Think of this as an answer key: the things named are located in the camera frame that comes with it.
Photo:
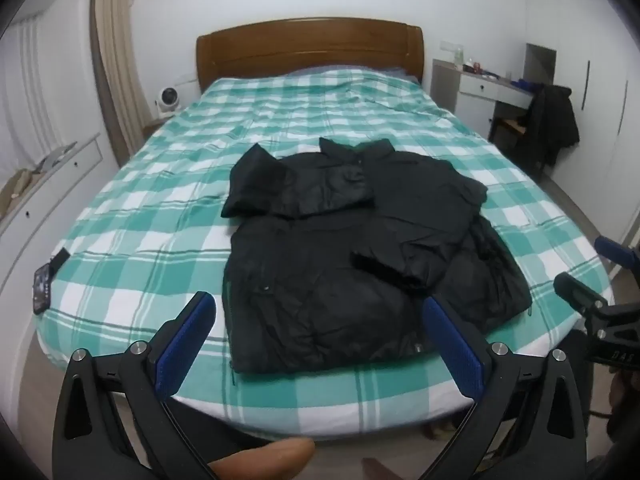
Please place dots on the grey blue pillow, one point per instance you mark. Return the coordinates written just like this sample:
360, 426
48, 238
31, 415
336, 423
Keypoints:
350, 68

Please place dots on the chair with dark coat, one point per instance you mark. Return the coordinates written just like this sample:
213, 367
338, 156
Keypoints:
552, 120

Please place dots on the white sheer curtain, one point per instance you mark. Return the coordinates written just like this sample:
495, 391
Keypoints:
35, 90

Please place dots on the white low cabinet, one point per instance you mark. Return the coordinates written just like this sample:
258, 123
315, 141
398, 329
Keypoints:
60, 195

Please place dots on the small white fan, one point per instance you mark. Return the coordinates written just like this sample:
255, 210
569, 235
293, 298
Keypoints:
165, 102

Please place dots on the white desk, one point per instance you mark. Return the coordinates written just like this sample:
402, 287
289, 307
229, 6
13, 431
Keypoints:
472, 87

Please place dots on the blue cloth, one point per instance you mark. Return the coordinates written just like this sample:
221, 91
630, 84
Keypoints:
524, 83

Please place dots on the green bottle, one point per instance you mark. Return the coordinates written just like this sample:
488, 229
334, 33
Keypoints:
456, 55

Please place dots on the bed with green plaid sheet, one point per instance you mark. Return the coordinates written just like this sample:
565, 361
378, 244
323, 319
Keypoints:
150, 210

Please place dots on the black puffer jacket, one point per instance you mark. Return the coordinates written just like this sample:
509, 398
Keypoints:
300, 280

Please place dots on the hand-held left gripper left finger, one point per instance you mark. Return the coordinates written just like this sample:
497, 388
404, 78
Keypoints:
182, 342

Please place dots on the white wardrobe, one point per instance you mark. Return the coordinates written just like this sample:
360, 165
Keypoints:
600, 110

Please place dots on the wooden headboard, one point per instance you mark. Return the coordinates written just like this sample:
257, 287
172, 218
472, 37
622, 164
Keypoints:
310, 45

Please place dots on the beige curtain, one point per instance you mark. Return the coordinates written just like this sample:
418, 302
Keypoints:
117, 60

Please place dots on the person's left hand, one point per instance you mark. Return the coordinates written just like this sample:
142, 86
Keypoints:
265, 457

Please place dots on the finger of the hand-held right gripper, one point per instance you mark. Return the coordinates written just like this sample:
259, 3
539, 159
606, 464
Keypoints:
575, 290
612, 252

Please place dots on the wooden chair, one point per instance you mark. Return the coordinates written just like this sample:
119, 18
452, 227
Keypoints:
510, 130

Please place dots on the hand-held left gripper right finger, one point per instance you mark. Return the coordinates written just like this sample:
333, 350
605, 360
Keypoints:
457, 347

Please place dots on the black phone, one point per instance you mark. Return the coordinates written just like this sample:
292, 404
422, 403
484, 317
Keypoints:
41, 290

